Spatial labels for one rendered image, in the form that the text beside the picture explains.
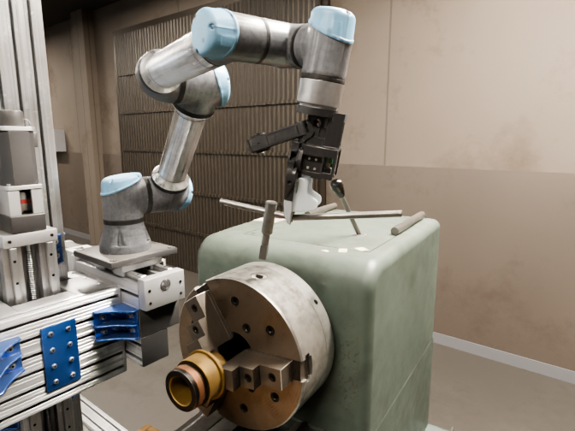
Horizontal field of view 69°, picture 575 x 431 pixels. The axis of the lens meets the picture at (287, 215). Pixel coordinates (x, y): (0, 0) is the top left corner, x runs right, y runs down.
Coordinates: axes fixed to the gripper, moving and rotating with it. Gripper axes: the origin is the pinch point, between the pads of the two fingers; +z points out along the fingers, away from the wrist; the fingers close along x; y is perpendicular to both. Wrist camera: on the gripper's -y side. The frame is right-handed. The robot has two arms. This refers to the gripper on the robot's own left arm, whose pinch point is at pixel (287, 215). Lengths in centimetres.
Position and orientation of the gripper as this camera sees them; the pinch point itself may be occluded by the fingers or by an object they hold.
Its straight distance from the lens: 77.4
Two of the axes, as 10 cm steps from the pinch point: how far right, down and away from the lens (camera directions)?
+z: -1.6, 9.5, 2.8
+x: 2.2, -2.4, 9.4
